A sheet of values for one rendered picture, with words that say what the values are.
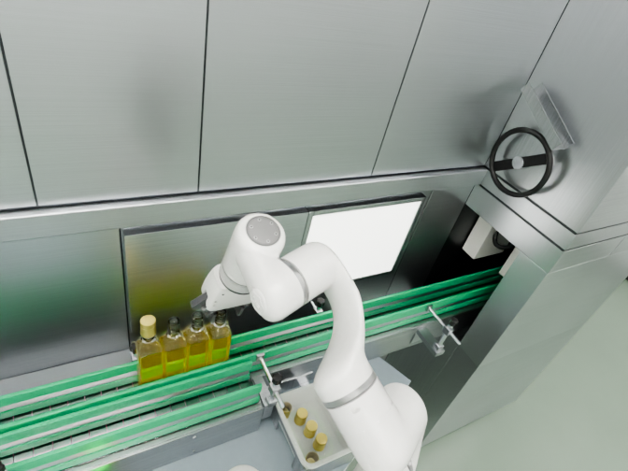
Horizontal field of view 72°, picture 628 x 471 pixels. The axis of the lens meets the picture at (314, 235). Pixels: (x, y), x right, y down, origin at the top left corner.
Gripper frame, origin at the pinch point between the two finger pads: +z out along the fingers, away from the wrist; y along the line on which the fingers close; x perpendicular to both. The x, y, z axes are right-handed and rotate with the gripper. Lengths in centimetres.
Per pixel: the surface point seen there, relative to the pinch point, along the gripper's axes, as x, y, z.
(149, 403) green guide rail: 5.2, 13.0, 43.4
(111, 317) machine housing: -18.2, 18.1, 40.3
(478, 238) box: -17, -113, 33
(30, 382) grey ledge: -10, 39, 53
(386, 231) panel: -22, -65, 24
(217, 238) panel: -24.0, -7.5, 16.1
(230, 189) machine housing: -31.3, -10.9, 5.6
